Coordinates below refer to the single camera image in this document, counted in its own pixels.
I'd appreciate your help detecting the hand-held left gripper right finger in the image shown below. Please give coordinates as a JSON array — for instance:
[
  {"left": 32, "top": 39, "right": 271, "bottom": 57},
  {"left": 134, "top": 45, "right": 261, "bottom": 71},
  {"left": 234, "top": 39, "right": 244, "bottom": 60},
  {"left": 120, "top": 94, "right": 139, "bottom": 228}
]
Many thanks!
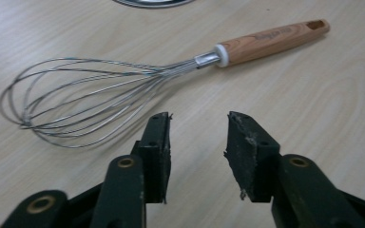
[{"left": 223, "top": 110, "right": 365, "bottom": 228}]

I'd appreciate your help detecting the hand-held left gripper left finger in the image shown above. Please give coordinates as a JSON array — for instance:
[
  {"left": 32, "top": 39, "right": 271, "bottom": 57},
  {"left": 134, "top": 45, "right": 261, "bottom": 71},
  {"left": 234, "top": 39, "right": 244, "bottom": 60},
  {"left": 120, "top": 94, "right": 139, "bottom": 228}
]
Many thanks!
[{"left": 89, "top": 111, "right": 173, "bottom": 228}]

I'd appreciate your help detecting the wire whisk with wooden handle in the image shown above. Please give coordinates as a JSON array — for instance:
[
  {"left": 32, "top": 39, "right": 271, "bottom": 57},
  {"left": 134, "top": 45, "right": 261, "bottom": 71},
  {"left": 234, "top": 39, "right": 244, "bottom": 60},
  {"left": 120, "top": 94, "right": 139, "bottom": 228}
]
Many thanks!
[{"left": 0, "top": 18, "right": 331, "bottom": 149}]

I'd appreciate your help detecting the metal bowl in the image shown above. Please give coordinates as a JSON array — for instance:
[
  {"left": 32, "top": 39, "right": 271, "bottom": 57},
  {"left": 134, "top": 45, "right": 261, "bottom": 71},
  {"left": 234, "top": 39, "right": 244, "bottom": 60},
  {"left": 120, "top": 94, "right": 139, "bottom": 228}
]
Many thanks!
[{"left": 112, "top": 0, "right": 196, "bottom": 10}]

